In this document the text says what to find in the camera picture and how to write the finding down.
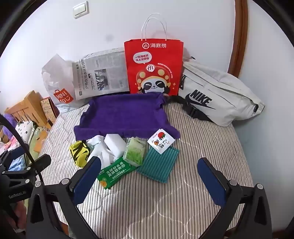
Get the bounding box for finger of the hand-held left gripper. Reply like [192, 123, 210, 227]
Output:
[0, 147, 26, 167]
[9, 154, 51, 177]

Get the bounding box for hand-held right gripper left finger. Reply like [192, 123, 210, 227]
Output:
[26, 157, 101, 239]

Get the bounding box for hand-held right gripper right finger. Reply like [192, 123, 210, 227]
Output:
[198, 157, 273, 239]

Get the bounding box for white paper towel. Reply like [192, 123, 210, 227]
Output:
[87, 145, 118, 172]

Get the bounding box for white sock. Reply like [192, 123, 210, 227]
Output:
[87, 135, 106, 152]

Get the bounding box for white sponge block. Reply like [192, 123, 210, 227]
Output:
[104, 134, 127, 157]

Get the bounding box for light green tissue pack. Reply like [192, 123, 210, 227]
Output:
[123, 137, 147, 166]

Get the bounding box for teal striped cloth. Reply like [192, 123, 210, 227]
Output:
[136, 146, 180, 183]

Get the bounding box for white tomato print sachet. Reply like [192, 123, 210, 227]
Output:
[147, 129, 175, 154]

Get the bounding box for purple towel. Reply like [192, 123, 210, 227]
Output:
[73, 92, 181, 141]

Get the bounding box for pink cloth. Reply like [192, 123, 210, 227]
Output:
[0, 138, 14, 159]

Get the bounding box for white plush toy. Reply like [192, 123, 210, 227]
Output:
[16, 121, 35, 143]

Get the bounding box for purple plush toy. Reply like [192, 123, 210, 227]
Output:
[3, 114, 19, 129]

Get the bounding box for patterned cardboard box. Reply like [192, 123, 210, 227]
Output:
[40, 98, 60, 122]

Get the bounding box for wooden furniture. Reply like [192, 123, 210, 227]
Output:
[5, 90, 54, 131]

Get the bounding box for white plastic shopping bag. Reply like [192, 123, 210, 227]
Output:
[41, 54, 89, 113]

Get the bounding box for beige waist bag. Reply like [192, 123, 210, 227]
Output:
[169, 56, 266, 127]

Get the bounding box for folded newspaper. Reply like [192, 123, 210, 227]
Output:
[72, 47, 130, 100]

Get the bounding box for red panda print paper bag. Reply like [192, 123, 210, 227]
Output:
[124, 13, 184, 96]

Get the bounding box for wooden door frame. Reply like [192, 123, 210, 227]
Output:
[227, 0, 248, 81]

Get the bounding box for white light switch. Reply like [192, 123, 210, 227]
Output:
[73, 1, 89, 19]

